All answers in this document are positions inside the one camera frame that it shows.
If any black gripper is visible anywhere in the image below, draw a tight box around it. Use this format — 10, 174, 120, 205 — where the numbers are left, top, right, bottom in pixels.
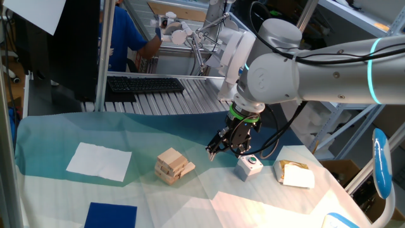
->
205, 114, 263, 162

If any protruding wooden Jenga block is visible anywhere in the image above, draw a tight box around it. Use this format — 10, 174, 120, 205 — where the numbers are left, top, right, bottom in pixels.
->
178, 161, 196, 179

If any wooden Jenga tower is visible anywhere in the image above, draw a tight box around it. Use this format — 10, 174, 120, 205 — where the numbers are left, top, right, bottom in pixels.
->
154, 147, 190, 186

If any white green button box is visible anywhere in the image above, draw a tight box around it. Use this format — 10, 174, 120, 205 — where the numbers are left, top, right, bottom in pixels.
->
233, 153, 264, 182

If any gold tissue pack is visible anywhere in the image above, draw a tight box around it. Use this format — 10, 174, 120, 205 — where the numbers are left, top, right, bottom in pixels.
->
272, 159, 316, 189

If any black keyboard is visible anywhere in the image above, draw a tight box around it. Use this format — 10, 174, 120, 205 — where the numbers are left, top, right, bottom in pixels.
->
106, 75, 185, 94

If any teal white tablecloth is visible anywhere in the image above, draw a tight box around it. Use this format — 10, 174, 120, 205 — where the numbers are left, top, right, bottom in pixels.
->
14, 103, 373, 228

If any brown cardboard box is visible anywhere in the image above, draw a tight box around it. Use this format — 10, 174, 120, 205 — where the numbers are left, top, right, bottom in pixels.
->
319, 159, 361, 188

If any white haptic control device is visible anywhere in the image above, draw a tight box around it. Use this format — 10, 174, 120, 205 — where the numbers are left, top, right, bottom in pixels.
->
150, 11, 257, 102

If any white paper sheet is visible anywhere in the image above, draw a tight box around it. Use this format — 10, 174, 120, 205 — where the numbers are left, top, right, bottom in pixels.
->
65, 142, 133, 183

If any blue square sheet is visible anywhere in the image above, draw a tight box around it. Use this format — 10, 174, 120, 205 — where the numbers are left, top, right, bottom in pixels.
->
84, 201, 138, 228

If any wooden board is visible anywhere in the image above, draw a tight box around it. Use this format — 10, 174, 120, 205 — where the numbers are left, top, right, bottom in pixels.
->
147, 1, 208, 23

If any person in blue shirt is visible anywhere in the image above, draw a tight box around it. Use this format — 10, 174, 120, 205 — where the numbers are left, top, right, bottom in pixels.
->
99, 0, 164, 73

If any white metal shelf rack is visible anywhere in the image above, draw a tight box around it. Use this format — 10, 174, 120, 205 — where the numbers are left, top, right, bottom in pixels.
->
308, 0, 405, 162

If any black monitor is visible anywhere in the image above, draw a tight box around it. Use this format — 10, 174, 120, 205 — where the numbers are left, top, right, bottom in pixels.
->
12, 0, 101, 117

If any white paper on monitor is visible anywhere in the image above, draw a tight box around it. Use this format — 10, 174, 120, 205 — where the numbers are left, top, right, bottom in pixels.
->
2, 0, 66, 36

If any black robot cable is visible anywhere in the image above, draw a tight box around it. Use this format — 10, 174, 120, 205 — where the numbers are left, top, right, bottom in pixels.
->
229, 0, 405, 159

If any aluminium frame post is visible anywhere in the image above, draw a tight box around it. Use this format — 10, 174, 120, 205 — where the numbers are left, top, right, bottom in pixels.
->
0, 6, 25, 228
344, 122, 405, 196
94, 0, 117, 112
296, 0, 319, 32

